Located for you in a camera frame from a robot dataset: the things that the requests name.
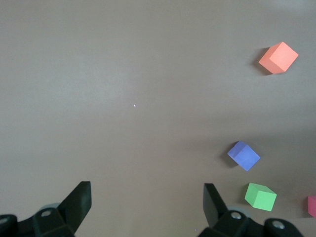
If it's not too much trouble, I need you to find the orange foam cube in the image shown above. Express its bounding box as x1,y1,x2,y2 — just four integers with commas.
258,41,299,75

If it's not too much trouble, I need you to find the crimson red foam cube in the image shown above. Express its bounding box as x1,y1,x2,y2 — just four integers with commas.
307,196,316,218

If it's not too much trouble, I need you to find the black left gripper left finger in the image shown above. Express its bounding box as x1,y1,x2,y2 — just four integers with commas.
0,181,92,237

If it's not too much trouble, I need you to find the purple foam cube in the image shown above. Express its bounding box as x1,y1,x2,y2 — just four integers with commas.
227,140,261,172

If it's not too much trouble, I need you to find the green foam cube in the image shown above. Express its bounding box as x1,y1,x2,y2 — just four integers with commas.
244,182,277,212

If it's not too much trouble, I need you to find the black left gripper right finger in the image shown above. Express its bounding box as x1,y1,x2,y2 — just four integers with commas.
197,183,303,237

